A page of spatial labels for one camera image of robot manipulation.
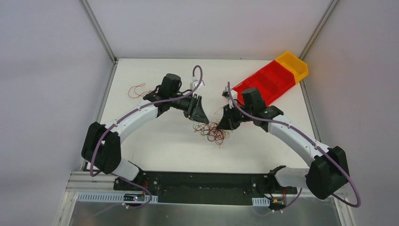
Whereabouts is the red wire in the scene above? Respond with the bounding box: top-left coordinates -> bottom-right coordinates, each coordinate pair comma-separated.
128,83 -> 155,100

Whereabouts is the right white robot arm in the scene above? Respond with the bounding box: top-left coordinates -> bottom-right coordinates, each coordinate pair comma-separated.
217,88 -> 349,200

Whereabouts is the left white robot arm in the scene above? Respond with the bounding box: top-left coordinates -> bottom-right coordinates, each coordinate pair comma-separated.
81,73 -> 209,190

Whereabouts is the front red bin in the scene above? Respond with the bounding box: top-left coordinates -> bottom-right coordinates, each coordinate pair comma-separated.
232,81 -> 252,99

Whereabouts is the middle red bin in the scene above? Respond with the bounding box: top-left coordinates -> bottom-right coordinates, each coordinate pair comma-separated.
245,72 -> 280,105

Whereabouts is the red bin near yellow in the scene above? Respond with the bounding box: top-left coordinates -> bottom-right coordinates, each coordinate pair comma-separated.
260,60 -> 295,95

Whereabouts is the yellow plastic bin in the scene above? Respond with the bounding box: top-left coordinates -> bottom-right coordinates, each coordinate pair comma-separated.
275,51 -> 309,83

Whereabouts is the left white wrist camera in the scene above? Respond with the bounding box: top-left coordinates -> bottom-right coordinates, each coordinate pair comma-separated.
190,80 -> 205,91

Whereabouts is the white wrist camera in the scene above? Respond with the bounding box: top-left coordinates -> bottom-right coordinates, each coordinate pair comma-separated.
190,80 -> 205,91
222,88 -> 237,108

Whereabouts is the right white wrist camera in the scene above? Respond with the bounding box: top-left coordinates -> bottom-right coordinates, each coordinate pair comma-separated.
222,88 -> 237,108

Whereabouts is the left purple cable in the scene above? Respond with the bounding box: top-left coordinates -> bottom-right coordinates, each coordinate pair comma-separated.
89,65 -> 204,210

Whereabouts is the purple cable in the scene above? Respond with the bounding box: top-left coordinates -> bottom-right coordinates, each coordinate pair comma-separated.
89,65 -> 204,210
227,81 -> 362,216

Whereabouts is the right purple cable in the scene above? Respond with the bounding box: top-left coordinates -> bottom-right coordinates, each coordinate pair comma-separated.
227,81 -> 362,216

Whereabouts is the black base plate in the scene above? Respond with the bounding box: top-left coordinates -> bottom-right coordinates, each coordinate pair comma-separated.
113,171 -> 297,205

